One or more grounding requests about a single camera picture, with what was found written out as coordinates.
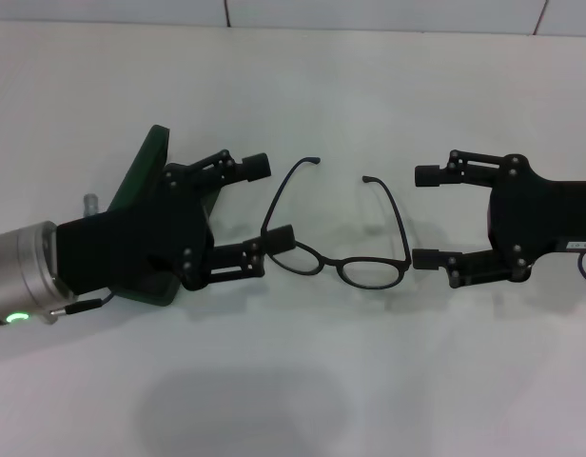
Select black glasses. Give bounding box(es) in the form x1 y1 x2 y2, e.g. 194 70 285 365
260 155 414 290

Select black plug blue cable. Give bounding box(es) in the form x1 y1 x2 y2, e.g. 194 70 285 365
49 288 119 318

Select green glasses case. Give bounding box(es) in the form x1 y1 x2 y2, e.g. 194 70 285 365
105 124 181 307

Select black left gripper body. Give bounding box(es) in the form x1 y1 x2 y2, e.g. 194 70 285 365
53 162 215 300

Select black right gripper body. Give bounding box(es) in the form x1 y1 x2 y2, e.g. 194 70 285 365
485 152 586 287

